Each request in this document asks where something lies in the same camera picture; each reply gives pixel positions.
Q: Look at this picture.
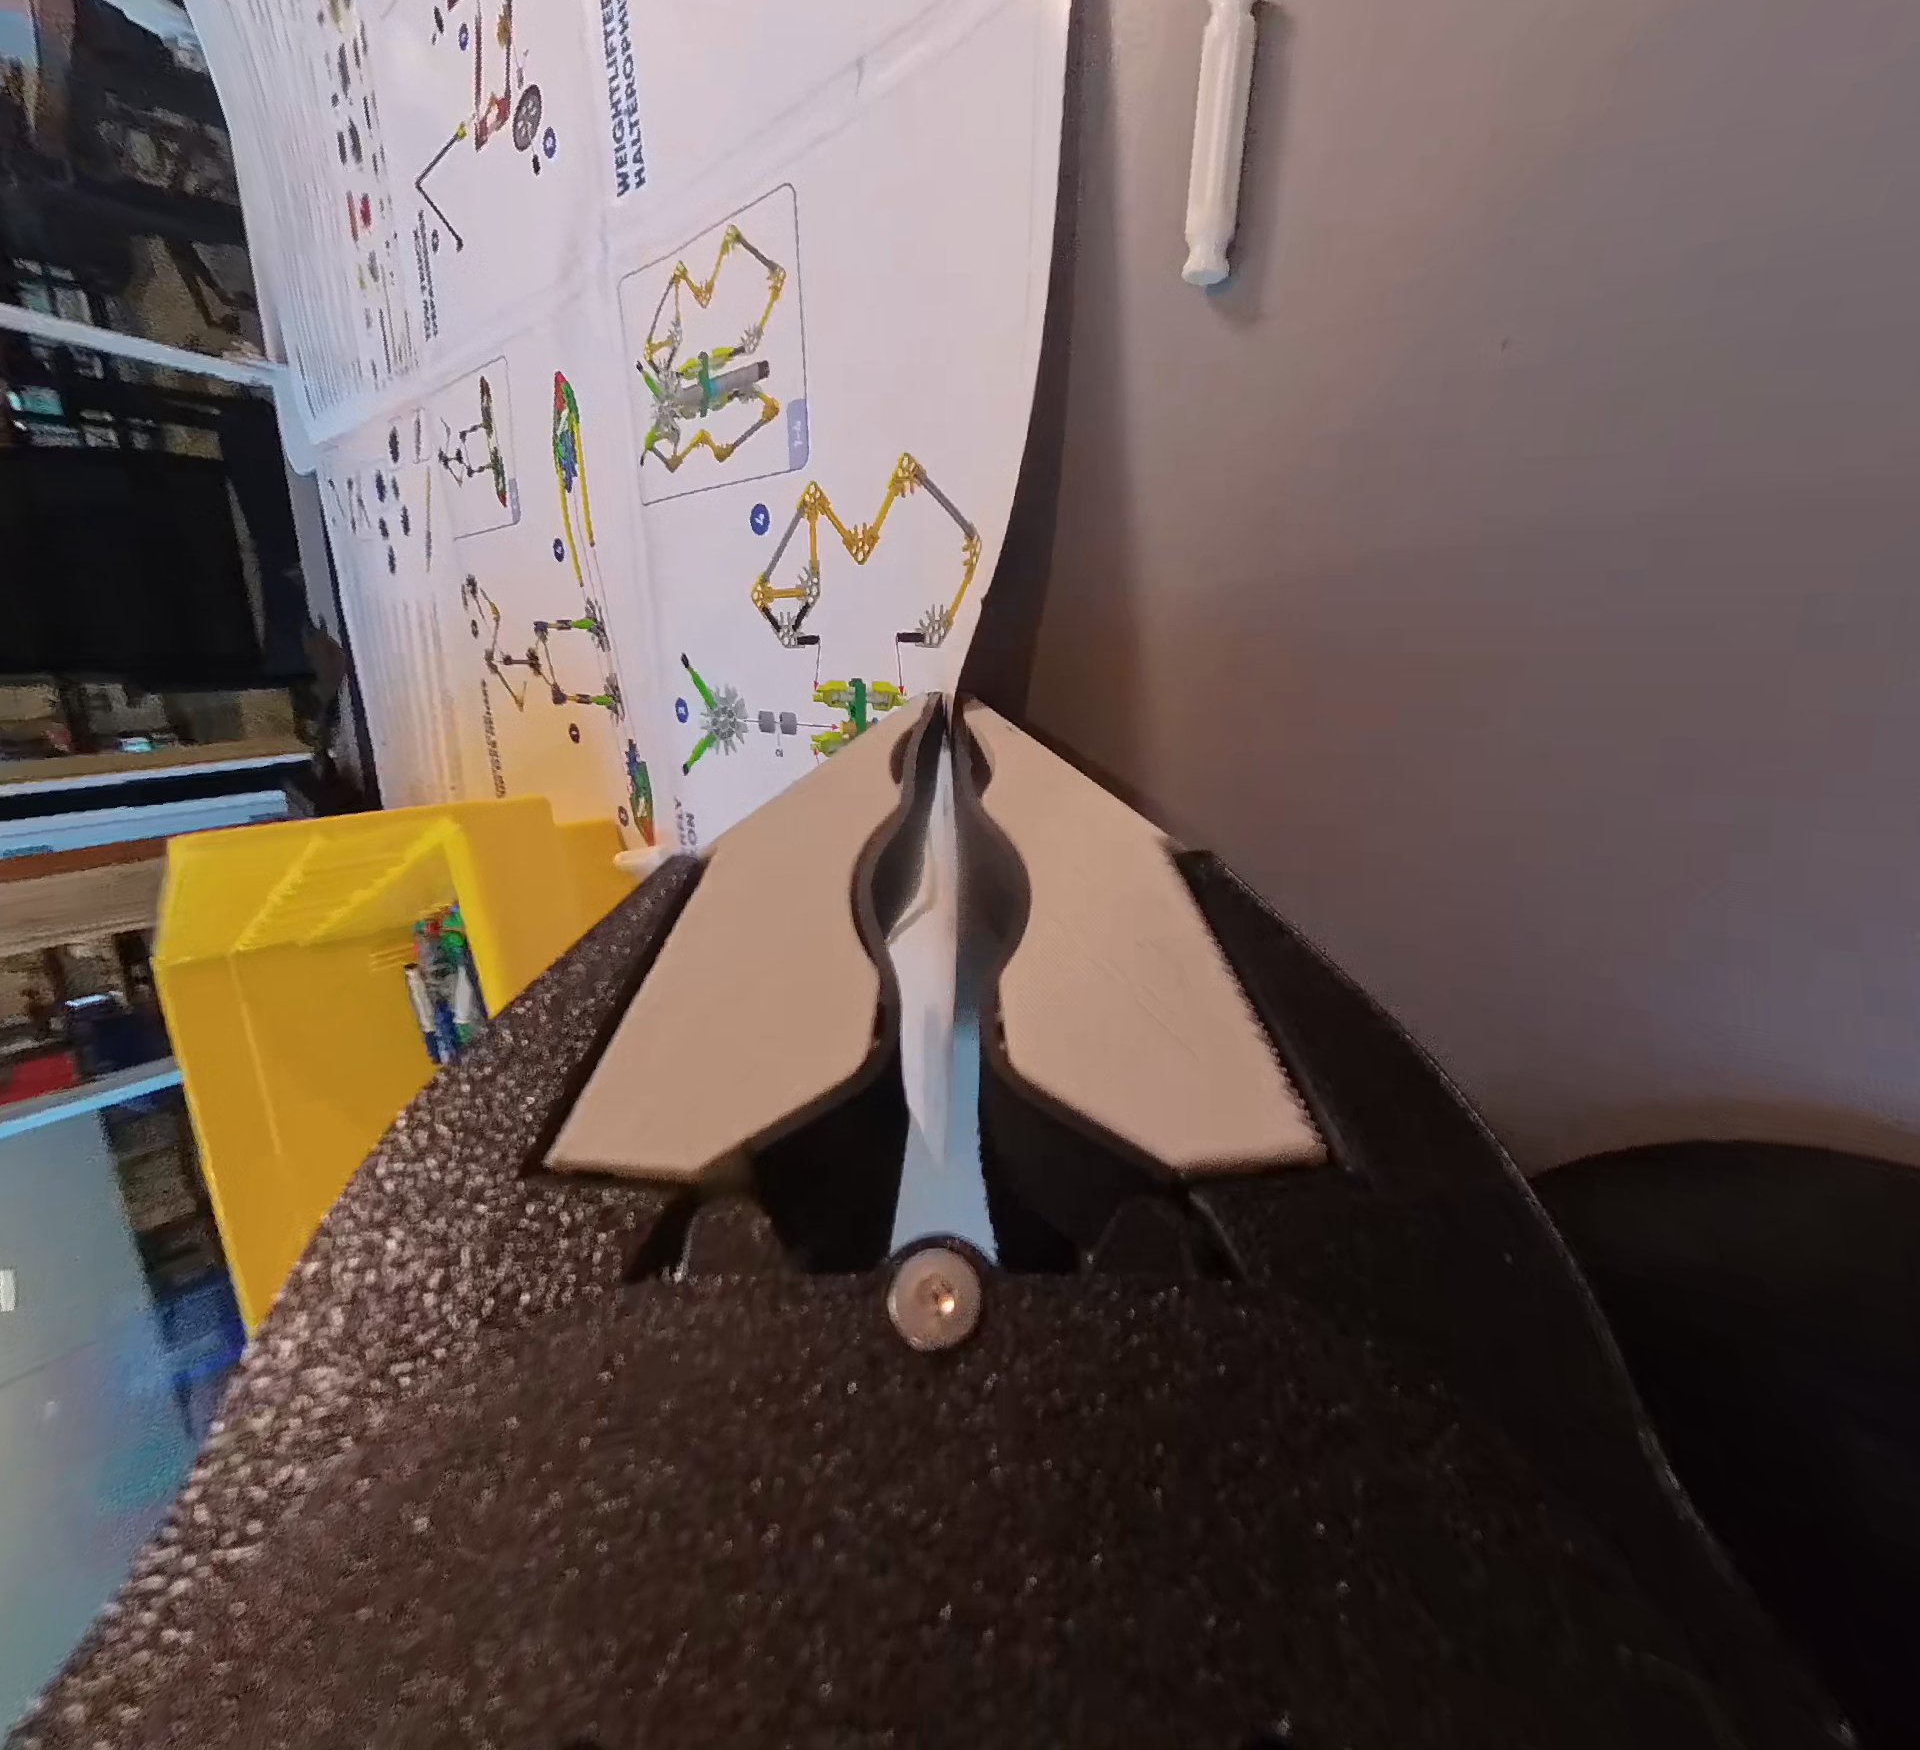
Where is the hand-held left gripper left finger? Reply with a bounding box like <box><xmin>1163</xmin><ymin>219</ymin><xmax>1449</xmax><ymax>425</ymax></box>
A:
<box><xmin>538</xmin><ymin>692</ymin><xmax>947</xmax><ymax>1277</ymax></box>

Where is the yellow plastic bin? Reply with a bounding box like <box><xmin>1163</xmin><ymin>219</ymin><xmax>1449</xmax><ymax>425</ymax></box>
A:
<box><xmin>152</xmin><ymin>797</ymin><xmax>648</xmax><ymax>1333</ymax></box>

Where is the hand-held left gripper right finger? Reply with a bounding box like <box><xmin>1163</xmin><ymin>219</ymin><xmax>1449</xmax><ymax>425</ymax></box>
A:
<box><xmin>955</xmin><ymin>692</ymin><xmax>1331</xmax><ymax>1277</ymax></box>

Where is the white instruction sheet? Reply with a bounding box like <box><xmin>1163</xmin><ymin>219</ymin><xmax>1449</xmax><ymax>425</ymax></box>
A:
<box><xmin>128</xmin><ymin>0</ymin><xmax>1085</xmax><ymax>1249</ymax></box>

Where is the pile of colourful toy rods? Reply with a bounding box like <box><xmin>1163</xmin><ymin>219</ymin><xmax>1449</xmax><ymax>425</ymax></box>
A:
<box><xmin>406</xmin><ymin>904</ymin><xmax>487</xmax><ymax>1061</ymax></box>

